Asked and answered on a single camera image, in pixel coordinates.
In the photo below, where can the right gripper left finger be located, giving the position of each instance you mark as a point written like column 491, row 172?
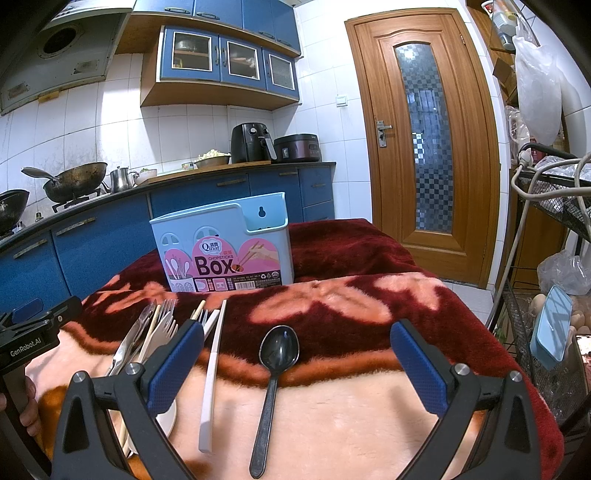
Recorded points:
column 86, row 445

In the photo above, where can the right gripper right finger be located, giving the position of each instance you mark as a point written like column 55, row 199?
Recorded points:
column 506, row 446

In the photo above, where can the white plastic chopstick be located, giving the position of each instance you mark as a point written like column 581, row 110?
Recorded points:
column 207, row 407

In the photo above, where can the black plastic spoon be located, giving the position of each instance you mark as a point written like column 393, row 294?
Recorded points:
column 278, row 352

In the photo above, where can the silver metal fork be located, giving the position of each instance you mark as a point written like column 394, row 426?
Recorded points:
column 125, row 348
column 160, row 312

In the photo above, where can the wooden chopstick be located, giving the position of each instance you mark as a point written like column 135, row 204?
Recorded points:
column 196, row 314

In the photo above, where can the person's left hand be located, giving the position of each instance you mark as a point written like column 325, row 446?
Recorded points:
column 29, row 417

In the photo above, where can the blue base cabinets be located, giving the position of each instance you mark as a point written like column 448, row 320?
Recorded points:
column 76, row 251

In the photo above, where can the black wok at left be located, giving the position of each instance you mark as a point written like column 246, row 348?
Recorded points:
column 12, row 205

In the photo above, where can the red floral blanket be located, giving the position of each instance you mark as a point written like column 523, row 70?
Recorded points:
column 346, row 410

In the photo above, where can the steel wok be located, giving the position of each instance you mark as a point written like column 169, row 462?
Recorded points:
column 72, row 183

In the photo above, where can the steel kettle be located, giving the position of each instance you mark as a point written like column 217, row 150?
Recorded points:
column 121, row 179

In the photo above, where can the small white bowl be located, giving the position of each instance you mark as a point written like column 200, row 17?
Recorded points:
column 144, row 175

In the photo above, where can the wooden door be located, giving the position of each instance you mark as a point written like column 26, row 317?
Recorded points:
column 432, row 139

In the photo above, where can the light blue utensil box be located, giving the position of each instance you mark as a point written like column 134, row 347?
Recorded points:
column 233, row 245

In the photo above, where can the bowl of food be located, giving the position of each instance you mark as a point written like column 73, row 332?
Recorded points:
column 212, row 158

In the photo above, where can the dark rice cooker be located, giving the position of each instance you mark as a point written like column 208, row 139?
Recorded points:
column 297, row 148

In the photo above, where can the range hood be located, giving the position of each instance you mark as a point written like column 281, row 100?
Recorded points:
column 75, row 48

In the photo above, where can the black air fryer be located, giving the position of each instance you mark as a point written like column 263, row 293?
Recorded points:
column 251, row 142

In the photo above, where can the white plastic bag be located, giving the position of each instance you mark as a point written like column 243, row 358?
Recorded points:
column 539, row 90

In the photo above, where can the black wire rack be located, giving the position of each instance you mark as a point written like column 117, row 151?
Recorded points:
column 551, row 211

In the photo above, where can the blue wall cabinet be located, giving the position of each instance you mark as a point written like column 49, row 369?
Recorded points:
column 240, row 53

